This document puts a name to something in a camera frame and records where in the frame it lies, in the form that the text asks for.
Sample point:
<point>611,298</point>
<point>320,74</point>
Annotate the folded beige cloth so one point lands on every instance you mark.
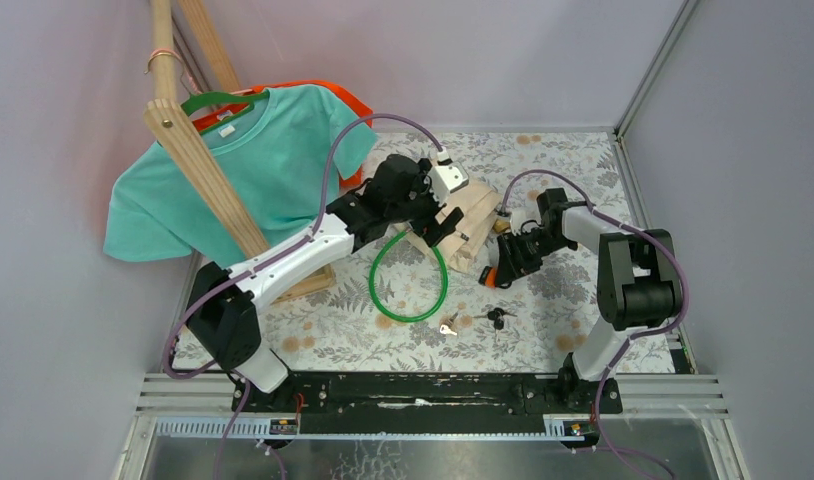
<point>478,202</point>

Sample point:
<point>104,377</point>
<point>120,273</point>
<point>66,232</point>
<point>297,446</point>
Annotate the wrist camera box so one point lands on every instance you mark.
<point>446,179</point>
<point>521,219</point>

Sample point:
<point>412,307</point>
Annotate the brass padlock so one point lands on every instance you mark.
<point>501,226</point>

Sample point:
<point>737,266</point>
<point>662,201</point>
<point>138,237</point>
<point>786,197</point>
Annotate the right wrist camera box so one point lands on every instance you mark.
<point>521,219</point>

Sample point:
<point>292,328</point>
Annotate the teal t-shirt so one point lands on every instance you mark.
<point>156,214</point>

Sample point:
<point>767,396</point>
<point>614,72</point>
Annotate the green clothes hanger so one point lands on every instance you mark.
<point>227,106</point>

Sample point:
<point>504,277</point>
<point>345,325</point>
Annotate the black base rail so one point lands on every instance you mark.
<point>430,403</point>

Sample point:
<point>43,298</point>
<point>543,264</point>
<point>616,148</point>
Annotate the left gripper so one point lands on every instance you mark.
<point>428,226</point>

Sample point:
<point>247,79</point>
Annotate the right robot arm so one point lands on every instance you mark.
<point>638,289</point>

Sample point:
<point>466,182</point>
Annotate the orange black small lock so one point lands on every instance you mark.
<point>489,278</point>

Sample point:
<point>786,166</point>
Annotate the wooden rack frame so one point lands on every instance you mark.
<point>173,129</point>

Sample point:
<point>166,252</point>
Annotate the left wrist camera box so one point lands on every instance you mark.
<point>446,179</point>

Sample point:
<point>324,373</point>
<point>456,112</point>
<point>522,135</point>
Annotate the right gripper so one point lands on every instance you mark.
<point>511,268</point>

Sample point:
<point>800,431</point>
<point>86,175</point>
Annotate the black-headed key bunch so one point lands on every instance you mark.
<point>498,316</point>

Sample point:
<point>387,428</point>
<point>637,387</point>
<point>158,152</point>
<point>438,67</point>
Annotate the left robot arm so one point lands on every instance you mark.
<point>225,314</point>

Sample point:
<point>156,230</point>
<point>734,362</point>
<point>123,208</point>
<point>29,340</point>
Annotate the orange garment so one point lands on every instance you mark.
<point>289,134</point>

